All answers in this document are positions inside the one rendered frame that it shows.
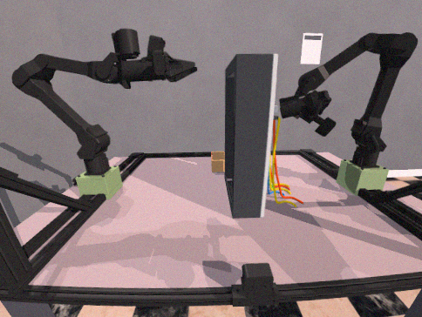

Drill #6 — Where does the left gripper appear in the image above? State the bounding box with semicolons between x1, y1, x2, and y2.
138;50;197;82

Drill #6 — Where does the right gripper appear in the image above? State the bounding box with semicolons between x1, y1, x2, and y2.
293;110;336;137

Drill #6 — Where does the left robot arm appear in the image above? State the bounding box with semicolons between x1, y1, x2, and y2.
12;29;143;176

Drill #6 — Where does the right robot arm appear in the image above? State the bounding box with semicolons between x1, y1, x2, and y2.
279;32;418;168

